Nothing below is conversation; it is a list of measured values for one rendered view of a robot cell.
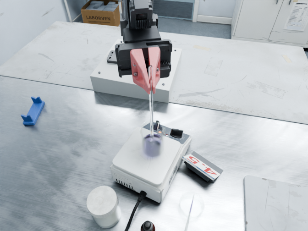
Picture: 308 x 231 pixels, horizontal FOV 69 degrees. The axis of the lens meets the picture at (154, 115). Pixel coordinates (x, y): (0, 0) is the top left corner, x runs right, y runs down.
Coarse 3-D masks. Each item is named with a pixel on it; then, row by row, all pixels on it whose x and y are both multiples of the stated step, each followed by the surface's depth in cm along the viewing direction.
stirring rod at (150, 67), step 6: (150, 66) 33; (150, 72) 34; (150, 78) 34; (150, 84) 35; (150, 90) 36; (150, 96) 37; (150, 102) 38; (150, 108) 39; (150, 114) 40; (150, 120) 42; (150, 126) 43; (150, 132) 44
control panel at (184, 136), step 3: (165, 126) 63; (168, 129) 61; (165, 132) 59; (168, 132) 59; (165, 135) 57; (183, 135) 60; (186, 135) 60; (189, 135) 61; (171, 138) 56; (174, 138) 56; (177, 138) 57; (180, 138) 57; (183, 138) 58; (186, 138) 58; (180, 141) 56; (183, 141) 56
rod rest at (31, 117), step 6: (36, 102) 73; (42, 102) 73; (30, 108) 71; (36, 108) 71; (42, 108) 72; (30, 114) 69; (36, 114) 69; (24, 120) 67; (30, 120) 67; (36, 120) 69
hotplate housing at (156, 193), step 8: (184, 144) 55; (184, 152) 56; (176, 160) 51; (112, 168) 50; (176, 168) 53; (120, 176) 50; (128, 176) 48; (168, 176) 48; (128, 184) 51; (136, 184) 49; (144, 184) 47; (152, 184) 47; (168, 184) 50; (144, 192) 49; (152, 192) 48; (160, 192) 47; (160, 200) 50
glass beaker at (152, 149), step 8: (160, 120) 46; (144, 128) 48; (160, 128) 48; (144, 136) 50; (144, 144) 46; (152, 144) 45; (160, 144) 46; (144, 152) 48; (152, 152) 47; (160, 152) 48
